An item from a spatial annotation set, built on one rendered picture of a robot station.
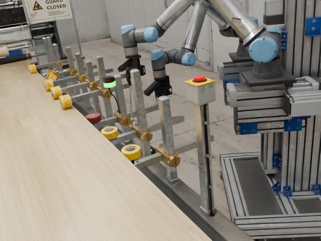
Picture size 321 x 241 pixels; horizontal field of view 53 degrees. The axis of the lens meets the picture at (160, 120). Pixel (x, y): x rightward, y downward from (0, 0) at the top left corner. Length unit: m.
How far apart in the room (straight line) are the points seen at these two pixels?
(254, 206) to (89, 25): 9.16
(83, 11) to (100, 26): 0.68
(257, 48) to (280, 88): 0.30
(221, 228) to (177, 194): 0.27
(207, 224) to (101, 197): 0.41
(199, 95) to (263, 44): 0.55
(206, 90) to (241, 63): 1.12
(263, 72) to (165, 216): 0.94
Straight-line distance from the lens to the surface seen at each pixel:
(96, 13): 10.68
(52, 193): 1.18
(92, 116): 1.77
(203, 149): 1.11
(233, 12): 1.50
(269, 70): 1.64
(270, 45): 1.47
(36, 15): 3.89
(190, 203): 1.33
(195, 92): 1.01
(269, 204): 2.13
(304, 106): 1.62
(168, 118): 1.30
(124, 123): 1.76
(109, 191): 1.11
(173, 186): 1.43
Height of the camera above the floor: 1.51
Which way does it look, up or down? 23 degrees down
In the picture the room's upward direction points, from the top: 7 degrees counter-clockwise
